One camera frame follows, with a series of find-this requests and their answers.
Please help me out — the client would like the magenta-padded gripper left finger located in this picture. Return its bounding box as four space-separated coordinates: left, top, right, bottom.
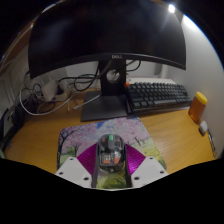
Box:
54 143 101 189

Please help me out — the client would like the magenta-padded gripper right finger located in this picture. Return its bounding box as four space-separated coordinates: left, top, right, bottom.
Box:
123 143 169 188

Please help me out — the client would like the transparent computer mouse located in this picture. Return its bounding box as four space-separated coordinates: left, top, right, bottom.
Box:
96 133 127 174

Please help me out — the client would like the cherry blossom print mouse pad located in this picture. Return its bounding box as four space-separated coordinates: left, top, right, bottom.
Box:
56 116 168 190

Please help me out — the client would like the black keyboard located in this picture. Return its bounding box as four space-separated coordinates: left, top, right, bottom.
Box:
125 81 194 113

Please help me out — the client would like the small grey earbud case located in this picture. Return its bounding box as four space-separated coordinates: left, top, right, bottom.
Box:
198 120 209 136

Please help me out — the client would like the white power strip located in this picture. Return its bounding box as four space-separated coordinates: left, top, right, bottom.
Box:
39 78 73 103

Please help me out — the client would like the black desk riser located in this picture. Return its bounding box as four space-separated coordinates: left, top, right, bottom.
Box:
0 103 26 151

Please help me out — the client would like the orange jar with yellow lid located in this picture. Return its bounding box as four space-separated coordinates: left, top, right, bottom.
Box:
187 91 208 123

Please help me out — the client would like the black monitor with stand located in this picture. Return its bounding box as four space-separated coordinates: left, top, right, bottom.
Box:
27 0 188 123

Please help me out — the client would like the bright light bar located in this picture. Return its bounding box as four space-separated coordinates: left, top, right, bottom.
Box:
167 3 177 14

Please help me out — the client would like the white cable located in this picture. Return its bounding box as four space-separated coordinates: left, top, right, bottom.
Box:
18 78 101 117

